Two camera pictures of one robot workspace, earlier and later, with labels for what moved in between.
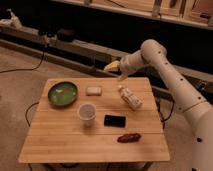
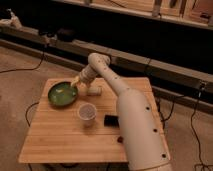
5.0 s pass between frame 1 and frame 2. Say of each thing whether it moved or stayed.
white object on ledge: stayed
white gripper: moved
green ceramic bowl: stayed
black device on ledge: stayed
